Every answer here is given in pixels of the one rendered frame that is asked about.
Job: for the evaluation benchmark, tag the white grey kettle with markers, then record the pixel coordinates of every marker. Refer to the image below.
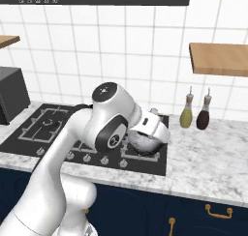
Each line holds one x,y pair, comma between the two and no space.
143,144

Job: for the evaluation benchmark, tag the navy cupboard door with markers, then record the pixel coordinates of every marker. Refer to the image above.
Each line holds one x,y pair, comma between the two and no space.
129,214
13,188

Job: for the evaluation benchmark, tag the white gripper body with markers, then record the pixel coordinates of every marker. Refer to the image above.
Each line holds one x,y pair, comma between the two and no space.
161,130

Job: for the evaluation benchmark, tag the yellow-green oil bottle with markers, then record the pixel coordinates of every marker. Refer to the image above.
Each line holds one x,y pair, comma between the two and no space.
186,117

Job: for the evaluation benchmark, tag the black hob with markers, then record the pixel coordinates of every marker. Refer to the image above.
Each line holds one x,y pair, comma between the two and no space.
29,140

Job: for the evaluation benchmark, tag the dark red vinegar bottle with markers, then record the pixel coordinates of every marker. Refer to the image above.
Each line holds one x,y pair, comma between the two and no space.
202,119

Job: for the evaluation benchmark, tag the wooden wall shelf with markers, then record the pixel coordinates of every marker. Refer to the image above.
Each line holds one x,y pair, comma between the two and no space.
6,40
223,59

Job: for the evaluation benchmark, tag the black box appliance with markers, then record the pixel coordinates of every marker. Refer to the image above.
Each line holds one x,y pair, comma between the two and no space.
11,94

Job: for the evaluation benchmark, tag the navy drawer front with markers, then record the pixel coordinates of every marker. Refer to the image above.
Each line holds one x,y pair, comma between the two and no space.
200,223

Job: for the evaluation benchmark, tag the grey hob knob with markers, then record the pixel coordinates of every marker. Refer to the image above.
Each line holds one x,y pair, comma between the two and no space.
40,151
86,158
69,155
104,160
123,163

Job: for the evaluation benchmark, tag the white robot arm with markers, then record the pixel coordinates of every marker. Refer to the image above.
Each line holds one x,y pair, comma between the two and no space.
48,182

